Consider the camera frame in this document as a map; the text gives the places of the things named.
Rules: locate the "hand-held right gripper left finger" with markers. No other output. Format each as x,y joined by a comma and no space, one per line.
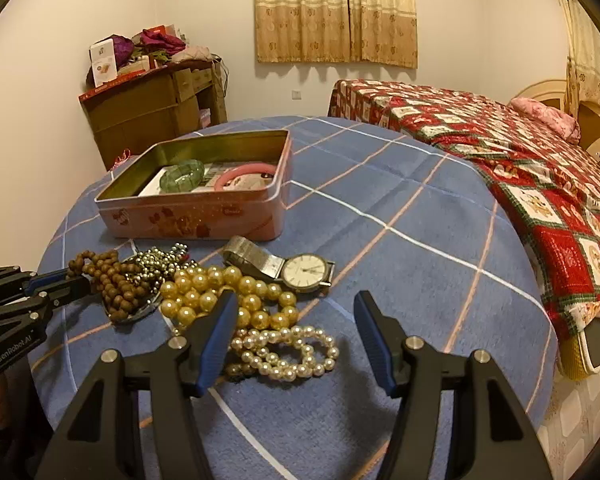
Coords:
215,347

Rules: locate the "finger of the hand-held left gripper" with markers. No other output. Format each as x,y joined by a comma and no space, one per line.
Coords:
50,280
67,294

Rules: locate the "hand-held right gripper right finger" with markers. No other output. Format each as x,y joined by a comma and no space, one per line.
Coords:
375,347

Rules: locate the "silver wristwatch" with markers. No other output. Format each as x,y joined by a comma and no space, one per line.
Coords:
305,272

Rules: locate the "pink metal tin box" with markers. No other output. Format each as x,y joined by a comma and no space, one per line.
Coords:
190,215

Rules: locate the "blue plaid tablecloth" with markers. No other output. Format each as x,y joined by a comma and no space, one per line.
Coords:
380,210

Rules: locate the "pile of colourful clothes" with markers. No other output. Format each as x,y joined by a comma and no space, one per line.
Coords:
120,160

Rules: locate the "pink bangle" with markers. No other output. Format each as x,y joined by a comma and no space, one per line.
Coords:
225,177

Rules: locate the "flat red box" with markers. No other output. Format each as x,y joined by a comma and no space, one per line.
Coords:
110,87

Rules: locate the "red patchwork bed quilt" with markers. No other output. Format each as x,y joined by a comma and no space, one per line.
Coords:
505,170

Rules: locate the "white upright product box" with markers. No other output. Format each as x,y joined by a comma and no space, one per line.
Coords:
103,62

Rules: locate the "purple cloth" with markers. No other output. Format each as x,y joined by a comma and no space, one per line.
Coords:
122,50

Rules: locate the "wooden desk with drawers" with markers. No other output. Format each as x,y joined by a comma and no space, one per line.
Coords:
205,80

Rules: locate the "magenta cloth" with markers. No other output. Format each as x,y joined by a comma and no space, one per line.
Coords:
160,40

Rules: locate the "pale pink cloth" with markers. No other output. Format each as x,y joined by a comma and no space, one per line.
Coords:
195,54

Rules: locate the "pink pillow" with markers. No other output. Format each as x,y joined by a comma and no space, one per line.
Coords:
545,115

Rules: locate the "beige patterned curtain panel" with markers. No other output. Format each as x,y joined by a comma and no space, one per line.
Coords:
300,10
385,10

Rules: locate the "beige side window curtain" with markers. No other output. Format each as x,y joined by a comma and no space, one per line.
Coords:
595,60

